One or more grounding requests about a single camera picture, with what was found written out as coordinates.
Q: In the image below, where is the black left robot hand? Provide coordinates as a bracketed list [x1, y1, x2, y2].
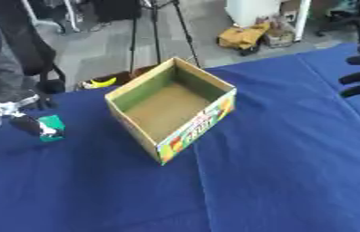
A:
[8, 112, 59, 138]

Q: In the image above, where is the green block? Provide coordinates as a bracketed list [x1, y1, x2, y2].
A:
[36, 114, 67, 143]

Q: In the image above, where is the tan cardboard box green inside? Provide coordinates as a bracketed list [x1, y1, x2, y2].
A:
[103, 56, 238, 167]

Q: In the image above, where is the black office chair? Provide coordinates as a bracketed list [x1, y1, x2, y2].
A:
[314, 0, 360, 45]

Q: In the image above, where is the white pole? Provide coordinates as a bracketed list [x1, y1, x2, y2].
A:
[292, 0, 315, 44]

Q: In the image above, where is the yellow toy banana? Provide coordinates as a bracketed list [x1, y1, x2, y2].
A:
[81, 76, 120, 90]

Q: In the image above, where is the yellow bag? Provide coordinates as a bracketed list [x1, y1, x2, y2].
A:
[214, 21, 274, 57]

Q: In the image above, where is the white cabinet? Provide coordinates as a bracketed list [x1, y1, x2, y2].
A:
[224, 0, 283, 29]

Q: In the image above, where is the black tripod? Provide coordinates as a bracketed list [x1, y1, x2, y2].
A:
[127, 0, 204, 75]

